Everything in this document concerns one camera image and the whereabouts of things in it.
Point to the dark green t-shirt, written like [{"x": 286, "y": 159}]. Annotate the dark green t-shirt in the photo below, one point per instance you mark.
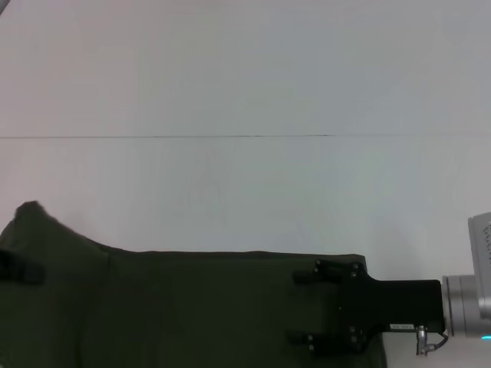
[{"x": 172, "y": 306}]

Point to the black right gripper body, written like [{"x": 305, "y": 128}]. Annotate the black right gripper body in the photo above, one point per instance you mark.
[{"x": 391, "y": 306}]

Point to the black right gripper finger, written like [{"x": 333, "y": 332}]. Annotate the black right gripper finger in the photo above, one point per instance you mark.
[
  {"x": 326, "y": 270},
  {"x": 322, "y": 341}
]

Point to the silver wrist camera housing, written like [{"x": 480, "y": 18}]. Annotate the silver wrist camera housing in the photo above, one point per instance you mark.
[{"x": 481, "y": 245}]

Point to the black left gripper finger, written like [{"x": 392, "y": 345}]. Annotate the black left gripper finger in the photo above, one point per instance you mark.
[{"x": 23, "y": 268}]

